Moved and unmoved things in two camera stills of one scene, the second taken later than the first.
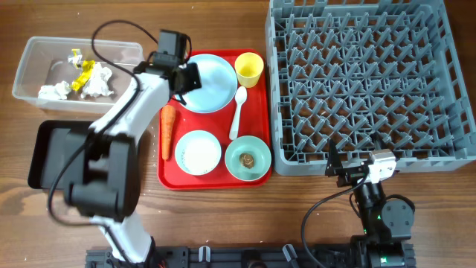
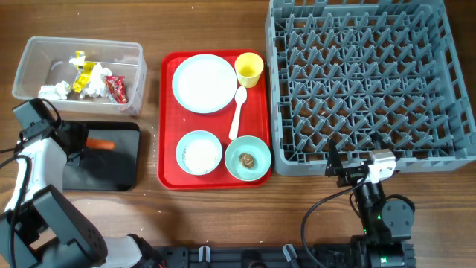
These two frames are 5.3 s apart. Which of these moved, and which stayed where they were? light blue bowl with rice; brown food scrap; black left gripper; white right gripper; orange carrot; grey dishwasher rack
Moved: orange carrot; black left gripper
Stayed: light blue bowl with rice; grey dishwasher rack; brown food scrap; white right gripper
